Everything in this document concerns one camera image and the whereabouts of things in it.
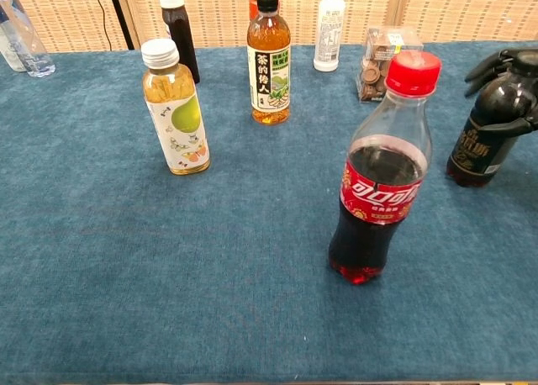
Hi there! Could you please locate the white plastic bottle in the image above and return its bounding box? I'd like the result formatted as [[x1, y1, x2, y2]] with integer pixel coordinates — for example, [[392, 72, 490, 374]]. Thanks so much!
[[313, 0, 347, 73]]

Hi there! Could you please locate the clear box of chocolate balls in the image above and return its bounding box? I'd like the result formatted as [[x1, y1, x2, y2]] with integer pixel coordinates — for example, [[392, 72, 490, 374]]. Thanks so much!
[[356, 25, 425, 104]]

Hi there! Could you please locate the amber tea bottle black cap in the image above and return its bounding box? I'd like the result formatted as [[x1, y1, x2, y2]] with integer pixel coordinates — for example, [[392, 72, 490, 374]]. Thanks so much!
[[246, 0, 292, 126]]

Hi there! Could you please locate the bamboo folding screen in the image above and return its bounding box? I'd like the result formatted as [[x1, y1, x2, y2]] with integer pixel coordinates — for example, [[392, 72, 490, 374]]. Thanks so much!
[[0, 0, 538, 54]]

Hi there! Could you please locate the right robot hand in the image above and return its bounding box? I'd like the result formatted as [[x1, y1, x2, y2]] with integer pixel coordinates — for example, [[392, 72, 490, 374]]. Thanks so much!
[[463, 47, 538, 133]]

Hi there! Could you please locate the white-capped pear juice bottle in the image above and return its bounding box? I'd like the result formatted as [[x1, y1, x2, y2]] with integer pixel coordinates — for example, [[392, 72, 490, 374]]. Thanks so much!
[[140, 38, 211, 177]]

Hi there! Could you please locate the dark juice bottle white cap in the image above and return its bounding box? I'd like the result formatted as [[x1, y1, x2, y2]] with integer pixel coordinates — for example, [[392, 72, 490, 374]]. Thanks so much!
[[158, 0, 201, 85]]

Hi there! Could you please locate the black-capped dark soda bottle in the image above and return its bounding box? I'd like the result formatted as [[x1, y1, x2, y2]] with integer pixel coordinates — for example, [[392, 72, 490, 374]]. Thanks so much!
[[446, 50, 538, 188]]

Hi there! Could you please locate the cola bottle red cap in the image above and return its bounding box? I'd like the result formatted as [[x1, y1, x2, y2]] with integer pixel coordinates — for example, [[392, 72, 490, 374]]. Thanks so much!
[[327, 50, 442, 286]]

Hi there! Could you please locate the clear water bottle white cap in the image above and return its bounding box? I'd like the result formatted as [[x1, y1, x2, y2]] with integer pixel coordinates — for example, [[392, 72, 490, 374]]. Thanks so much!
[[0, 0, 56, 78]]

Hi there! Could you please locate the blue tablecloth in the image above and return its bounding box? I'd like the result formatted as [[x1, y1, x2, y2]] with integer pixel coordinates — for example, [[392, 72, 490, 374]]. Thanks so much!
[[0, 40, 538, 384]]

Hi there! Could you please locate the thin black hanging cable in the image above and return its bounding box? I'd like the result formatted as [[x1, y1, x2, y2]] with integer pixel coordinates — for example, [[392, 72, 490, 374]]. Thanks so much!
[[92, 0, 113, 50]]

